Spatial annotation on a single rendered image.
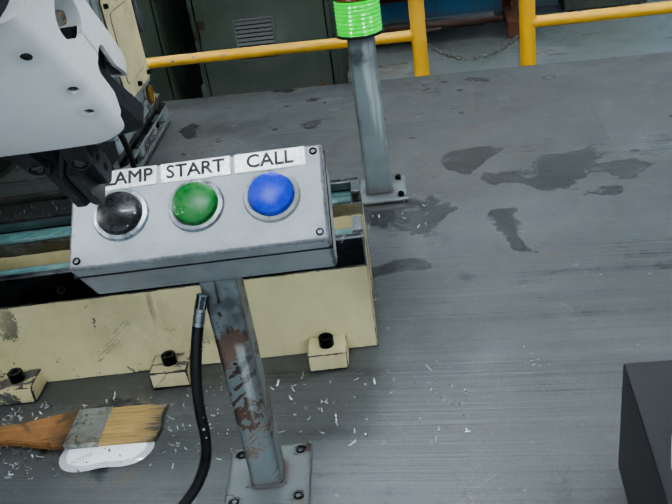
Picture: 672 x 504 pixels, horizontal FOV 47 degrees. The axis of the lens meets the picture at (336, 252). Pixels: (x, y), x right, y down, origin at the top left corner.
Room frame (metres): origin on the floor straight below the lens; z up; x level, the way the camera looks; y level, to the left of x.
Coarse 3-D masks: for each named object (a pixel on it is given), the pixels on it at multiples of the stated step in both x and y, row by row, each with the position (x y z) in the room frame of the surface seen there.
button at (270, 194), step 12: (264, 180) 0.46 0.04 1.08; (276, 180) 0.46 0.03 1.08; (288, 180) 0.46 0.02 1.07; (252, 192) 0.45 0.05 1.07; (264, 192) 0.45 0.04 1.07; (276, 192) 0.45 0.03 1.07; (288, 192) 0.45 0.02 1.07; (252, 204) 0.45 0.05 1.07; (264, 204) 0.45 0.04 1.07; (276, 204) 0.44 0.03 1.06; (288, 204) 0.45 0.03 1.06
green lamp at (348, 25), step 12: (372, 0) 0.99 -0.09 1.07; (336, 12) 1.00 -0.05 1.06; (348, 12) 0.99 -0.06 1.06; (360, 12) 0.98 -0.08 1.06; (372, 12) 0.99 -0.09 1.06; (336, 24) 1.01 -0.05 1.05; (348, 24) 0.99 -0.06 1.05; (360, 24) 0.98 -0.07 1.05; (372, 24) 0.99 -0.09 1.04; (348, 36) 0.99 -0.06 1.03
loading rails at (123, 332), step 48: (336, 192) 0.78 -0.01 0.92; (0, 240) 0.79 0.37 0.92; (48, 240) 0.77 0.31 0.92; (336, 240) 0.65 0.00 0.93; (0, 288) 0.67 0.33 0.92; (48, 288) 0.67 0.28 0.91; (192, 288) 0.66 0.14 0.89; (288, 288) 0.65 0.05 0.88; (336, 288) 0.65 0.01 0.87; (0, 336) 0.67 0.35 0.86; (48, 336) 0.67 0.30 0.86; (96, 336) 0.67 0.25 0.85; (144, 336) 0.66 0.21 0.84; (288, 336) 0.65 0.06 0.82; (336, 336) 0.64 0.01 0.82; (0, 384) 0.65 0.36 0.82
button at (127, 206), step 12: (120, 192) 0.47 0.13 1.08; (108, 204) 0.46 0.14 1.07; (120, 204) 0.46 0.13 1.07; (132, 204) 0.46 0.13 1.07; (96, 216) 0.46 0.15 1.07; (108, 216) 0.46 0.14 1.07; (120, 216) 0.46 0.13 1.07; (132, 216) 0.45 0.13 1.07; (108, 228) 0.45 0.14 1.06; (120, 228) 0.45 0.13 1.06; (132, 228) 0.45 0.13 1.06
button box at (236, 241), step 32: (192, 160) 0.49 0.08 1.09; (224, 160) 0.48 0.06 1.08; (256, 160) 0.48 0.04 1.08; (288, 160) 0.47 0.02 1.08; (320, 160) 0.47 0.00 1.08; (160, 192) 0.47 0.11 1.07; (224, 192) 0.47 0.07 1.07; (320, 192) 0.45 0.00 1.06; (96, 224) 0.46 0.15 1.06; (160, 224) 0.45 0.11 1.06; (224, 224) 0.45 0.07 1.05; (256, 224) 0.44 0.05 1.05; (288, 224) 0.44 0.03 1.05; (320, 224) 0.44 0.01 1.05; (96, 256) 0.44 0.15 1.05; (128, 256) 0.44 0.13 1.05; (160, 256) 0.44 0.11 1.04; (192, 256) 0.44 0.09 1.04; (224, 256) 0.44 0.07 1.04; (256, 256) 0.44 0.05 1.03; (288, 256) 0.44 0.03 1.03; (320, 256) 0.45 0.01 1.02; (96, 288) 0.46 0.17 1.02; (128, 288) 0.47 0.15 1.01
